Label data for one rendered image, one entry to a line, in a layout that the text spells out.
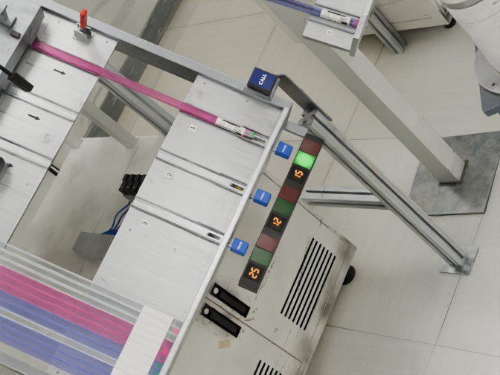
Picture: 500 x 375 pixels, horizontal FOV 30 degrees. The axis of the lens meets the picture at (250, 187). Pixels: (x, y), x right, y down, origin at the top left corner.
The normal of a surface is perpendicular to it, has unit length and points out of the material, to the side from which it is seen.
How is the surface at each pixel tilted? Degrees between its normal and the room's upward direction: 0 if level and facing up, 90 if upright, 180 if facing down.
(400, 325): 0
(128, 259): 47
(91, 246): 0
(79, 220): 0
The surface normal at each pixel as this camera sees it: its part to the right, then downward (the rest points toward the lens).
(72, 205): -0.63, -0.52
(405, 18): -0.39, 0.86
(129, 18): 0.66, 0.02
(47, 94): 0.06, -0.33
